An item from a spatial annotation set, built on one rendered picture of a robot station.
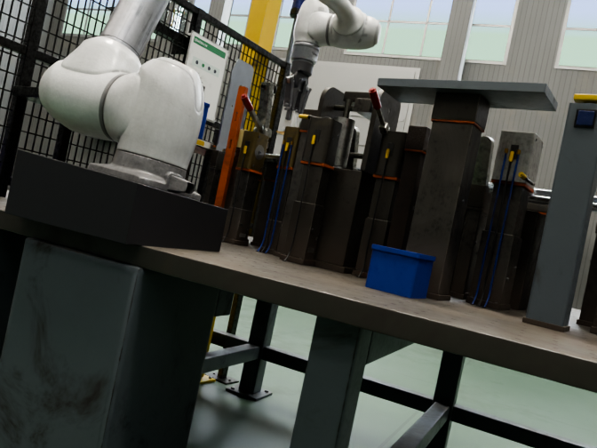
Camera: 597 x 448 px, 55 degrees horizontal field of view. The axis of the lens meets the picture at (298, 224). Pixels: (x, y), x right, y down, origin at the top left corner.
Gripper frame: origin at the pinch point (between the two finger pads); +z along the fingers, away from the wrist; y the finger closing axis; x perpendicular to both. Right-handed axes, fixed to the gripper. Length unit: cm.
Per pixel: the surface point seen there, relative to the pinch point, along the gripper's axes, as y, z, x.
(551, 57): 690, -273, 81
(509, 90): -40, -1, -81
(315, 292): -77, 44, -68
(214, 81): 16, -18, 54
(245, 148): -20.6, 13.7, -0.2
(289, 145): -23.1, 11.8, -17.9
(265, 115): -15.8, 2.0, -1.2
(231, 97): -2.1, -6.6, 26.6
